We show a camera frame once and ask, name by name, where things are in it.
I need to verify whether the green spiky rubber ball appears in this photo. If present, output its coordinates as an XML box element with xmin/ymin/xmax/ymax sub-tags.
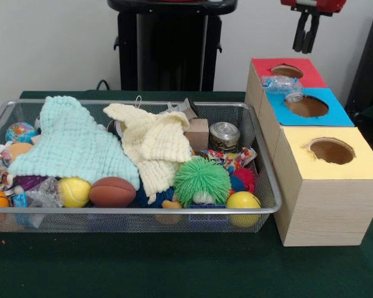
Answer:
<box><xmin>173</xmin><ymin>156</ymin><xmax>233</xmax><ymax>208</ymax></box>

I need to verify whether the mint green waffle cloth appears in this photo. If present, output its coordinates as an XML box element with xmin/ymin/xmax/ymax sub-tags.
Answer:
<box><xmin>7</xmin><ymin>95</ymin><xmax>140</xmax><ymax>191</ymax></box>

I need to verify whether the silver wire mesh bin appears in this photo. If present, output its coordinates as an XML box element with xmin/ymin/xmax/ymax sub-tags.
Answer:
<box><xmin>0</xmin><ymin>98</ymin><xmax>282</xmax><ymax>233</ymax></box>

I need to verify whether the silver metal can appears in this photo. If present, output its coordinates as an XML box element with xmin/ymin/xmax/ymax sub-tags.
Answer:
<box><xmin>208</xmin><ymin>122</ymin><xmax>241</xmax><ymax>153</ymax></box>

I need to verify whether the brown toy football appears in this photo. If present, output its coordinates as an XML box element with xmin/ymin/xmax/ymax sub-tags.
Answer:
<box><xmin>88</xmin><ymin>176</ymin><xmax>137</xmax><ymax>208</ymax></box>

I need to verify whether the wooden box with three holes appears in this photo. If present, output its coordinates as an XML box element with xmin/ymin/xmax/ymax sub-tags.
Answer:
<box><xmin>244</xmin><ymin>57</ymin><xmax>373</xmax><ymax>248</ymax></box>

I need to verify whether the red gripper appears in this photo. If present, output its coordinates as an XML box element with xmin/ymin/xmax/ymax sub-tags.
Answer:
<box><xmin>280</xmin><ymin>0</ymin><xmax>346</xmax><ymax>54</ymax></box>

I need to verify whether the globe print foam ball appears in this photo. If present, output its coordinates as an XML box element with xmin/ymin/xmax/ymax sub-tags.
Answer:
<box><xmin>4</xmin><ymin>122</ymin><xmax>38</xmax><ymax>144</ymax></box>

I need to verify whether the plain wooden cube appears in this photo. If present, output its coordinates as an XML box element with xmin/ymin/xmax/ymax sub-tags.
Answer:
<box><xmin>185</xmin><ymin>118</ymin><xmax>210</xmax><ymax>152</ymax></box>

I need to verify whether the yellow tennis ball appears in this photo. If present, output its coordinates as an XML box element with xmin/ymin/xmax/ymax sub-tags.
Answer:
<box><xmin>57</xmin><ymin>176</ymin><xmax>91</xmax><ymax>208</ymax></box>

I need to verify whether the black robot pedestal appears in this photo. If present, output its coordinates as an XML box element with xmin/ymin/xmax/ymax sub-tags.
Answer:
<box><xmin>107</xmin><ymin>0</ymin><xmax>239</xmax><ymax>92</ymax></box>

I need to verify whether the cream waffle cloth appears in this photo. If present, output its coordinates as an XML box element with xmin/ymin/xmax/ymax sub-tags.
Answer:
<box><xmin>103</xmin><ymin>103</ymin><xmax>193</xmax><ymax>204</ymax></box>

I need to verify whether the yellow smiley foam ball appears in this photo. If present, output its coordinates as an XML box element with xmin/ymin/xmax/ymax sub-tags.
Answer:
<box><xmin>226</xmin><ymin>190</ymin><xmax>262</xmax><ymax>227</ymax></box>

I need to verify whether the dark green table cloth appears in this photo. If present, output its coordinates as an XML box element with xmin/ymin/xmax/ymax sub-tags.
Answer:
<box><xmin>0</xmin><ymin>89</ymin><xmax>373</xmax><ymax>298</ymax></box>

